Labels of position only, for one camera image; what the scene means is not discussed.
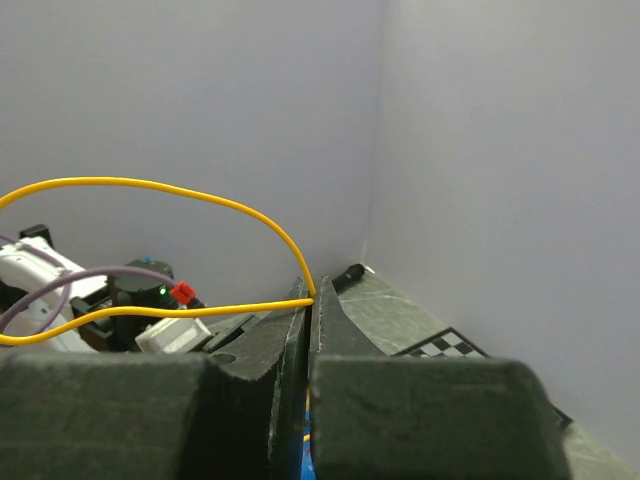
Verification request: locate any yellow cable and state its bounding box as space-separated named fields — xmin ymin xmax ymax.
xmin=0 ymin=176 xmax=318 ymax=446

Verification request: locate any blue three-compartment plastic bin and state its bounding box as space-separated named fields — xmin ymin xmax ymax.
xmin=300 ymin=409 xmax=316 ymax=480

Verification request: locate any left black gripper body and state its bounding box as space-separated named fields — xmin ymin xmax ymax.
xmin=200 ymin=314 xmax=260 ymax=353

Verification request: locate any black microphone orange tip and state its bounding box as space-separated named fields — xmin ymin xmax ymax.
xmin=332 ymin=263 xmax=366 ymax=295

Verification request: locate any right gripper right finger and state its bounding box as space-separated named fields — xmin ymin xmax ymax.
xmin=309 ymin=278 xmax=571 ymax=479

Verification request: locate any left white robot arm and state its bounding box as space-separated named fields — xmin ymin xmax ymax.
xmin=1 ymin=224 xmax=179 ymax=352

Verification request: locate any black and white chessboard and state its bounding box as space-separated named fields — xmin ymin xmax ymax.
xmin=392 ymin=327 xmax=574 ymax=426

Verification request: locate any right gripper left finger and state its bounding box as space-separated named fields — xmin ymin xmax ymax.
xmin=1 ymin=308 xmax=311 ymax=479

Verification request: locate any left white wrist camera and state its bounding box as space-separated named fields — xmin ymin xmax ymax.
xmin=134 ymin=280 xmax=212 ymax=355

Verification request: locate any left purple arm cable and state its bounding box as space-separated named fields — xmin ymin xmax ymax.
xmin=0 ymin=232 xmax=177 ymax=337

